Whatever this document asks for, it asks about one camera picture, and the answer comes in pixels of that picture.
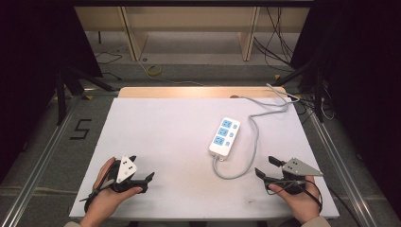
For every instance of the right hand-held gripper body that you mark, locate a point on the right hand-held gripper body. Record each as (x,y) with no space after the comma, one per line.
(298,171)

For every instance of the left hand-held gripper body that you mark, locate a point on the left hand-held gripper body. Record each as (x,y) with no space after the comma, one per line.
(125,170)

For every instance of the person's right hand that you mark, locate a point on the person's right hand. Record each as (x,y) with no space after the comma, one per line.
(299,203)

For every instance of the person's left hand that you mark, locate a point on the person's left hand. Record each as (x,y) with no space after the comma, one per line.
(105,197)

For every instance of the white board table cover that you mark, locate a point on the white board table cover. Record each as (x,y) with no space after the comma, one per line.
(164,142)

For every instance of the white power strip blue sockets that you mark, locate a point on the white power strip blue sockets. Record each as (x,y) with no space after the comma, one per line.
(224,137)

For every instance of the black metal stand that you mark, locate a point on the black metal stand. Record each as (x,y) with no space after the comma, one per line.
(318,91)
(61,94)

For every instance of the yellow tape roll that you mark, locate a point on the yellow tape roll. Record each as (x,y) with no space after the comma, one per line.
(154,70)

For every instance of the dark curtain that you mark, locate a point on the dark curtain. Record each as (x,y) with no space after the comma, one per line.
(362,78)
(34,63)

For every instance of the light wooden shelf unit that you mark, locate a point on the light wooden shelf unit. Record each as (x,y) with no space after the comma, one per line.
(189,19)

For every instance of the metal floor rail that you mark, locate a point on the metal floor rail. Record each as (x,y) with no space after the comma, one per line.
(34,173)
(343,176)

